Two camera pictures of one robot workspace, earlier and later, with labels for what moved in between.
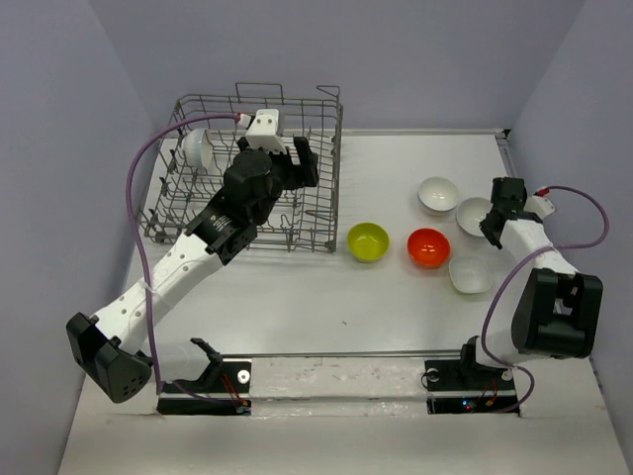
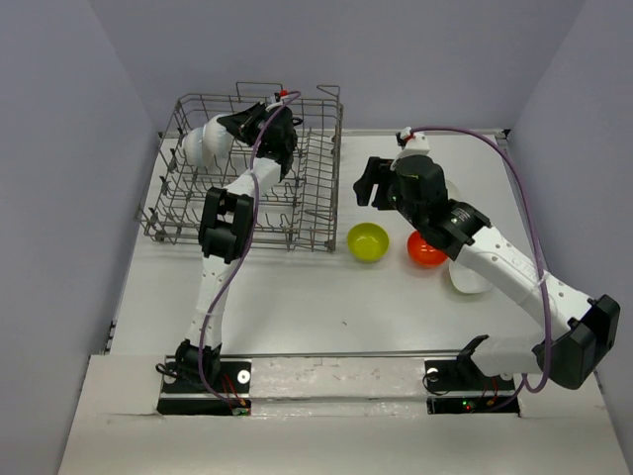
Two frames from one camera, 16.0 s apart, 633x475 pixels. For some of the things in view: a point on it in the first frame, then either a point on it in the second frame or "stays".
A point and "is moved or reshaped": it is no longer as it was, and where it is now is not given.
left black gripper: (308, 175) to (240, 125)
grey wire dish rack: (202, 137) stays
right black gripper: (492, 237) to (364, 185)
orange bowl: (428, 246) stays
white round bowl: (198, 147) stays
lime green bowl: (368, 241) stays
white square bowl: (470, 274) stays
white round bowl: (437, 195) is moved or reshaped
